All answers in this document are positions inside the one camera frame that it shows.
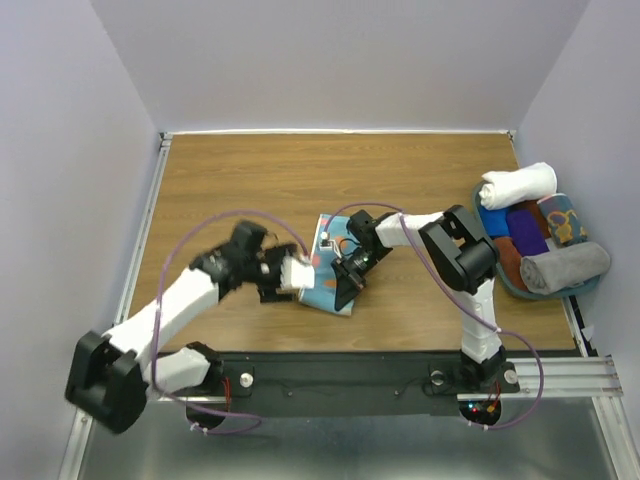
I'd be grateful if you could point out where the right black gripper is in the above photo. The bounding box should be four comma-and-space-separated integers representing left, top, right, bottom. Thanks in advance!
331, 246, 391, 310

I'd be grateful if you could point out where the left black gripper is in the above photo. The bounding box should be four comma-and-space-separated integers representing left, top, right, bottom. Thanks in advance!
243, 241, 296, 302

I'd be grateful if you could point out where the blue polka dot towel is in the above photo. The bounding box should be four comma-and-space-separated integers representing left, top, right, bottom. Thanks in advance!
298, 213, 358, 316

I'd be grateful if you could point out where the yellow and blue cartoon towel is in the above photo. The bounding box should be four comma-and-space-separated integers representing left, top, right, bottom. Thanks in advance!
537, 193, 588, 247

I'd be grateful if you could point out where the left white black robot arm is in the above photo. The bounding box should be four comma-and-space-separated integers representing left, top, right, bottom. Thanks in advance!
64, 220, 314, 434

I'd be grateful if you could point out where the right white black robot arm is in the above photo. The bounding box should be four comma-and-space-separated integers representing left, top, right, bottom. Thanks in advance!
319, 205, 506, 391

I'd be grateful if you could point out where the blue rolled towel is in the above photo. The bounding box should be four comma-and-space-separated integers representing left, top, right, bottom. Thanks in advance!
479, 206, 510, 239

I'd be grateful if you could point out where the rust red rolled towel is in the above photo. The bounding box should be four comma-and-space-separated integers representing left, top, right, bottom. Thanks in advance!
493, 237, 529, 292

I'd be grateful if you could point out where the white rolled towel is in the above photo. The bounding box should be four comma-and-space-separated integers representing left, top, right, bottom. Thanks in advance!
479, 162, 557, 210

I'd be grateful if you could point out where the purple rolled towel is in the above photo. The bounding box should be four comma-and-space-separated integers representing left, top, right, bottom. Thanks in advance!
506, 210, 549, 257

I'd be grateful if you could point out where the brown rolled towel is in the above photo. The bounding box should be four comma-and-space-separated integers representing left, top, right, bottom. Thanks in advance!
514, 200, 551, 239

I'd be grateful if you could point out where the grey rolled towel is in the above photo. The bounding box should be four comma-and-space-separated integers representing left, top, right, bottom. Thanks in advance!
520, 242, 611, 295

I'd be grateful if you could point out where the teal plastic basket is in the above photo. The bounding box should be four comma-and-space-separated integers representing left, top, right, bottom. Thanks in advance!
471, 181, 600, 301

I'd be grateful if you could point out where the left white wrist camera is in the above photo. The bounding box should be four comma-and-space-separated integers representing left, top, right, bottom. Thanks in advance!
280, 256, 315, 290

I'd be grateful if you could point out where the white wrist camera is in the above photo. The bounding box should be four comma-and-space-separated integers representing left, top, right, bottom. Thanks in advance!
318, 231, 350, 258
280, 256, 315, 290

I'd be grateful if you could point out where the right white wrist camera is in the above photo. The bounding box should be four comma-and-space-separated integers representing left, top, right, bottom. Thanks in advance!
318, 231, 350, 258

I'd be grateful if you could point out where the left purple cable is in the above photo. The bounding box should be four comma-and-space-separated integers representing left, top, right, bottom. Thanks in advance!
152, 209, 312, 436

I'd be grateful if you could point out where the purple cable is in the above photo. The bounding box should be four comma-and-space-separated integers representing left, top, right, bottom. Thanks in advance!
152, 209, 312, 436
323, 202, 546, 432

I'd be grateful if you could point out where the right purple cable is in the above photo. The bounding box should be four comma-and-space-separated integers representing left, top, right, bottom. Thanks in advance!
323, 202, 546, 432

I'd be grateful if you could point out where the black mounting base plate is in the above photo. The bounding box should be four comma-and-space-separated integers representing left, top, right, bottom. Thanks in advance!
102, 351, 521, 419

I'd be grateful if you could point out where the aluminium extrusion frame rail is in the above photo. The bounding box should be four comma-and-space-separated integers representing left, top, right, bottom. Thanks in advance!
78, 133, 639, 479

